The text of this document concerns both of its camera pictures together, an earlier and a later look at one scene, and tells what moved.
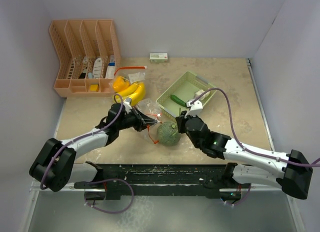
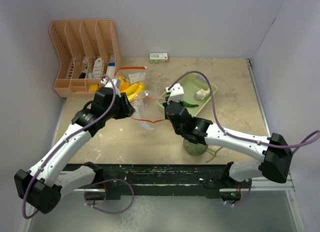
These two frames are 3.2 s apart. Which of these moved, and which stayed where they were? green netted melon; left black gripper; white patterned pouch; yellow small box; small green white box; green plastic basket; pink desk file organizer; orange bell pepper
Moved: green netted melon; left black gripper
Stayed: pink desk file organizer; green plastic basket; yellow small box; white patterned pouch; small green white box; orange bell pepper
